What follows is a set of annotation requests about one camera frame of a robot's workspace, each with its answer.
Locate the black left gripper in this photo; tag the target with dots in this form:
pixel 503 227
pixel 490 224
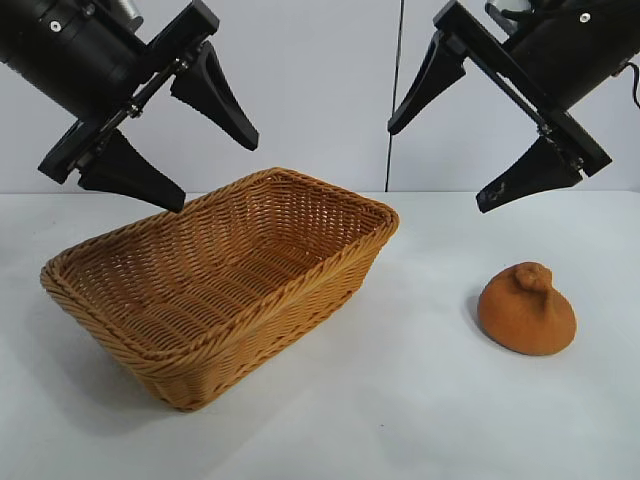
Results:
pixel 100 65

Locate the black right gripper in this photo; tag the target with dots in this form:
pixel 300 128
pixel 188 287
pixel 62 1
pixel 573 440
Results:
pixel 550 60

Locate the brown woven wicker basket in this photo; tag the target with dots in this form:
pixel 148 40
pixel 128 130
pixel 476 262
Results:
pixel 225 280

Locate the orange-brown bun toy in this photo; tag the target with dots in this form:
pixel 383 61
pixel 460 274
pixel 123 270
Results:
pixel 525 320

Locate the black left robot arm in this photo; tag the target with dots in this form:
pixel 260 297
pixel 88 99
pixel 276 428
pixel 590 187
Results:
pixel 25 30

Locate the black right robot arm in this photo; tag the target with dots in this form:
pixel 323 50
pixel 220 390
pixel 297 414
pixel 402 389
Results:
pixel 610 25

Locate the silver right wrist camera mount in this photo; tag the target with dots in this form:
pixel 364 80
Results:
pixel 505 6

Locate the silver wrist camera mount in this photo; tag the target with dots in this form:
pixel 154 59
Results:
pixel 127 10
pixel 505 6

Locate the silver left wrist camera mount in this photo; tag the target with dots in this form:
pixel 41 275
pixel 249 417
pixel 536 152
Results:
pixel 127 10

